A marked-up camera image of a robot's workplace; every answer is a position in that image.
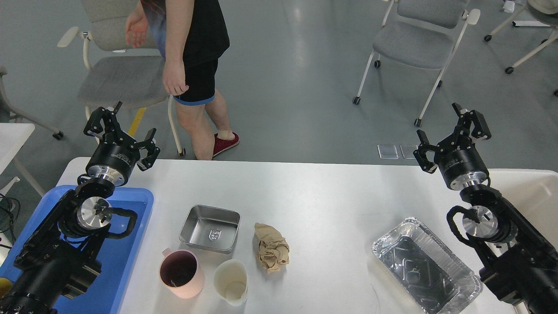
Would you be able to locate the floor socket plate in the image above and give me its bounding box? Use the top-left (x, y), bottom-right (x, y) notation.
top-left (399, 144), bottom-right (418, 159)
top-left (377, 144), bottom-right (399, 160)

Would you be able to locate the beige plastic bin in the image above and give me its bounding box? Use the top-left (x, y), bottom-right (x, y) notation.
top-left (490, 169), bottom-right (558, 247)

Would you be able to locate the blue plastic tray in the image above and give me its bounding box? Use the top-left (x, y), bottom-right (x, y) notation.
top-left (0, 185), bottom-right (154, 314)

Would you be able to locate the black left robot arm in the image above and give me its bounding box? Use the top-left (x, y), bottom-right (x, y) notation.
top-left (1, 102), bottom-right (160, 314)

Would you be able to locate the white paper cup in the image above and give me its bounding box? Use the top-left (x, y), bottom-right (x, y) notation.
top-left (213, 259), bottom-right (248, 306)

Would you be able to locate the aluminium foil tray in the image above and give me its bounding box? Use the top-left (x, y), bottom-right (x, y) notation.
top-left (371, 217), bottom-right (483, 314)

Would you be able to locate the stainless steel square tray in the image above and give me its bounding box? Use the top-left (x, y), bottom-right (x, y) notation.
top-left (179, 205), bottom-right (241, 254)

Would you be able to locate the floor socket plate right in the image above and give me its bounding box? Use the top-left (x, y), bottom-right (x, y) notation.
top-left (399, 144), bottom-right (418, 159)

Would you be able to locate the floor socket plate left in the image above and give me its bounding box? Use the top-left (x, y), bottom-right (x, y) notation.
top-left (377, 144), bottom-right (399, 160)

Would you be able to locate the black cables left edge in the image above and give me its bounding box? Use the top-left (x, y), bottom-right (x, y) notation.
top-left (0, 195), bottom-right (21, 249)

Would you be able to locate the person in black shirt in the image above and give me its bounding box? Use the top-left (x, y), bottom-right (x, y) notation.
top-left (125, 0), bottom-right (239, 160)

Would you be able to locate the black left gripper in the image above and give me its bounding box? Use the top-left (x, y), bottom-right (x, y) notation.
top-left (83, 102), bottom-right (161, 187)

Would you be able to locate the pink ribbed mug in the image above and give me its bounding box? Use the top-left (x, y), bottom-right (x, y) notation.
top-left (159, 248), bottom-right (205, 299)

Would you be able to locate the grey chair behind person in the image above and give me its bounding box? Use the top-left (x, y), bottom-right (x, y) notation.
top-left (58, 0), bottom-right (186, 156)

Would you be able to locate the white chair far right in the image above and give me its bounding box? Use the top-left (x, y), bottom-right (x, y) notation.
top-left (483, 0), bottom-right (558, 74)

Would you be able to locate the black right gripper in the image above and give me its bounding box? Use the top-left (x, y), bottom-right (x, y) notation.
top-left (413, 102), bottom-right (492, 191)

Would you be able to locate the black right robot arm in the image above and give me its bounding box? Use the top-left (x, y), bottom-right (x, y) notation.
top-left (413, 103), bottom-right (558, 314)

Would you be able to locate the grey chair right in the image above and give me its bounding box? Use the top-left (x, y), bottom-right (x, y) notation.
top-left (352, 0), bottom-right (481, 127)

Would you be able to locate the crumpled brown paper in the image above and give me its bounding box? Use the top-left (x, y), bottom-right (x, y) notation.
top-left (255, 223), bottom-right (290, 274)

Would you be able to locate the white side table left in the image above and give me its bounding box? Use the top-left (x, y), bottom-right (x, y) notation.
top-left (0, 123), bottom-right (45, 197)

